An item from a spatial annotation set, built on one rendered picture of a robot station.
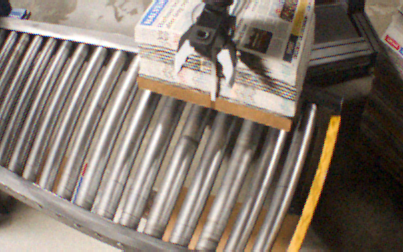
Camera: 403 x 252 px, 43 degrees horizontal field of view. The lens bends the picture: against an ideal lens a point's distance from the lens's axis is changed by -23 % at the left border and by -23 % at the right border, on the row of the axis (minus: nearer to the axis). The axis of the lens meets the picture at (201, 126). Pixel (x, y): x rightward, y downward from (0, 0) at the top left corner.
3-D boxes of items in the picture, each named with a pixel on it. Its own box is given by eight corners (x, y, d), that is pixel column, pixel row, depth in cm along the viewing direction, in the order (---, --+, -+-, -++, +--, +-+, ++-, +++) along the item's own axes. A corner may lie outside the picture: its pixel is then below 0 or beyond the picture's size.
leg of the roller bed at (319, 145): (313, 197, 225) (338, 115, 164) (308, 210, 222) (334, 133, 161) (300, 193, 226) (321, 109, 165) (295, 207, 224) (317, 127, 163)
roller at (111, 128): (153, 62, 166) (151, 53, 162) (91, 219, 147) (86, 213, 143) (137, 58, 167) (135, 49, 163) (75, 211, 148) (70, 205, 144)
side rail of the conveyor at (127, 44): (338, 115, 164) (343, 95, 153) (335, 132, 162) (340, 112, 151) (-15, 28, 190) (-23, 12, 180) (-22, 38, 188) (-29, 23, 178)
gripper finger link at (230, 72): (249, 77, 133) (235, 38, 130) (242, 89, 128) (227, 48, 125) (236, 79, 135) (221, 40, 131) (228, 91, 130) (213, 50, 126)
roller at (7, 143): (62, 43, 173) (59, 35, 168) (6, 175, 154) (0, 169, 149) (51, 41, 174) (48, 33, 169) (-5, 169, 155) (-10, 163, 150)
